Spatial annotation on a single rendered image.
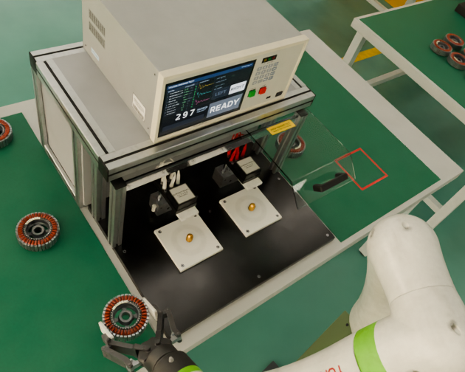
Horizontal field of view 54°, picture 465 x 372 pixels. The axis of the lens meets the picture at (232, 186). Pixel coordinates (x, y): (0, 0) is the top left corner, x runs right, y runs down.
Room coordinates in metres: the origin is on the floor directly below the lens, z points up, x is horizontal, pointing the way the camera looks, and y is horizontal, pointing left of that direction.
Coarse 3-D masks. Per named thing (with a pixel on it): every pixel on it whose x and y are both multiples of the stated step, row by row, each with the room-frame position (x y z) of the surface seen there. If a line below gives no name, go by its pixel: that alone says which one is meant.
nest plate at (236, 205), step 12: (240, 192) 0.95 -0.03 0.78; (252, 192) 0.97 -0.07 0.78; (228, 204) 0.89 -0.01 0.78; (240, 204) 0.90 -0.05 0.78; (264, 204) 0.94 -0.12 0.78; (240, 216) 0.86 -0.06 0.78; (252, 216) 0.88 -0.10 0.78; (264, 216) 0.90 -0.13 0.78; (276, 216) 0.91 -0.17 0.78; (240, 228) 0.82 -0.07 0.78; (252, 228) 0.83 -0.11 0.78
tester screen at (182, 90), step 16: (192, 80) 0.79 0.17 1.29; (208, 80) 0.82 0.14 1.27; (224, 80) 0.87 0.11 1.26; (240, 80) 0.91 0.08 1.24; (176, 96) 0.76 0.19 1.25; (192, 96) 0.79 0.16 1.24; (208, 96) 0.83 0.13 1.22; (224, 96) 0.88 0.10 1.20; (176, 112) 0.77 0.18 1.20; (224, 112) 0.89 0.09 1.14; (176, 128) 0.77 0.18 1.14
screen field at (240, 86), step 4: (236, 84) 0.90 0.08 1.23; (240, 84) 0.91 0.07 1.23; (244, 84) 0.92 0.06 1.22; (224, 88) 0.87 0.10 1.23; (228, 88) 0.88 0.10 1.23; (232, 88) 0.89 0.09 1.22; (236, 88) 0.90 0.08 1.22; (240, 88) 0.91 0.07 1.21; (216, 92) 0.85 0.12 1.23; (220, 92) 0.86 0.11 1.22; (224, 92) 0.87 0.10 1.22; (228, 92) 0.88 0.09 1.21; (232, 92) 0.90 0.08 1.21; (216, 96) 0.86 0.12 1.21; (220, 96) 0.87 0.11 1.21
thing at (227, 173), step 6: (216, 168) 0.98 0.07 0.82; (216, 174) 0.97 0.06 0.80; (222, 174) 0.96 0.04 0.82; (228, 174) 0.97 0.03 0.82; (234, 174) 0.98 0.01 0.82; (216, 180) 0.96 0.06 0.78; (222, 180) 0.95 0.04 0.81; (228, 180) 0.97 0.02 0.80; (234, 180) 0.99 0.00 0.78; (222, 186) 0.95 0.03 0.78
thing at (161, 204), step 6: (156, 192) 0.80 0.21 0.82; (150, 198) 0.78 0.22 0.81; (156, 198) 0.78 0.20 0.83; (162, 198) 0.79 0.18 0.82; (150, 204) 0.78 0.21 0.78; (156, 204) 0.76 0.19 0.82; (162, 204) 0.77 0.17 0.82; (168, 204) 0.78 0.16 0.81; (156, 210) 0.76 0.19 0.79; (162, 210) 0.77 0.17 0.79; (168, 210) 0.79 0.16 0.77
